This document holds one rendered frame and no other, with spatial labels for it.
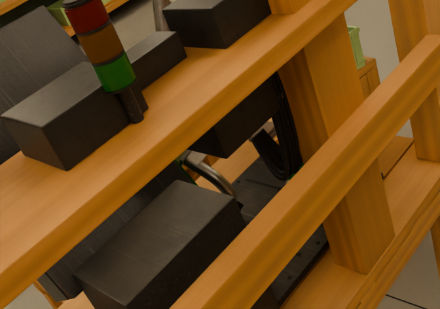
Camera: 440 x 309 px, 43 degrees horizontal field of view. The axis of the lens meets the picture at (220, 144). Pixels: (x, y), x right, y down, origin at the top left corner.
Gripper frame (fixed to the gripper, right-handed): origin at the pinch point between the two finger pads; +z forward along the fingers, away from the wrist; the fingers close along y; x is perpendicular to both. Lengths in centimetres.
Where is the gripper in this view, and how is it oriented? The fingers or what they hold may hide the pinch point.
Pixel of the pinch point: (198, 154)
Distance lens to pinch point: 132.0
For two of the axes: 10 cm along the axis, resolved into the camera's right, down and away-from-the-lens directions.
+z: -5.4, 7.7, -3.6
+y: 1.4, -3.4, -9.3
